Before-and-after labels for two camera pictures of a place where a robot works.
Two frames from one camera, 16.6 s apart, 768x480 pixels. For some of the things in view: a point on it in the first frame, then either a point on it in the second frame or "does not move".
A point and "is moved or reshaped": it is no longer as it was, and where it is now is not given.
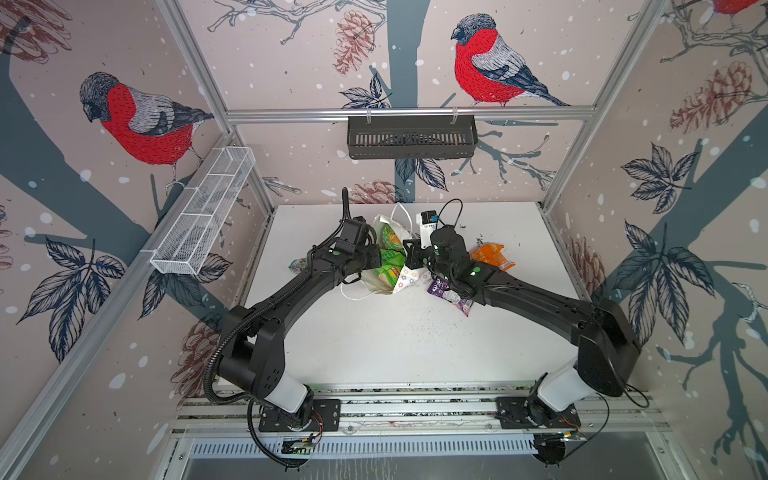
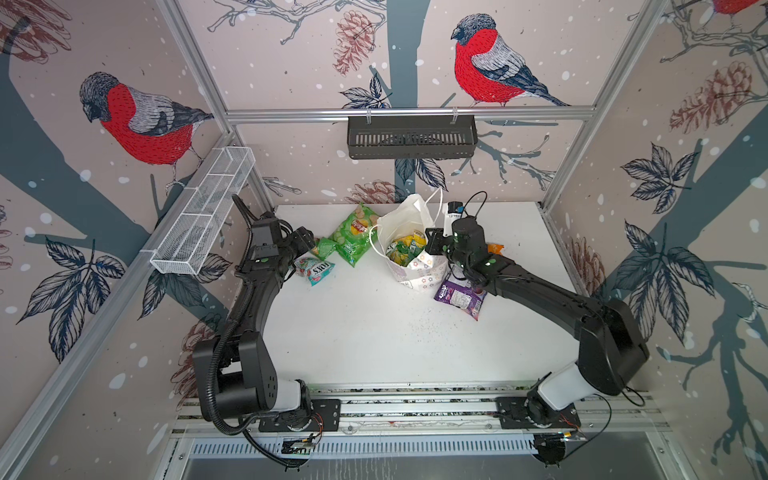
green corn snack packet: [390, 240] is moved or reshaped
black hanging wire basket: [405, 140] does not move
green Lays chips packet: [391, 262] is moved or reshaped
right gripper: [415, 253] to [436, 239]
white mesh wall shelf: [202, 209] does not move
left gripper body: [371, 256] to [289, 246]
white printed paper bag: [401, 222] to [400, 236]
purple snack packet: [440, 287] is moved or reshaped
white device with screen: [427, 221] to [455, 207]
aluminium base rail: [409, 409] does not move
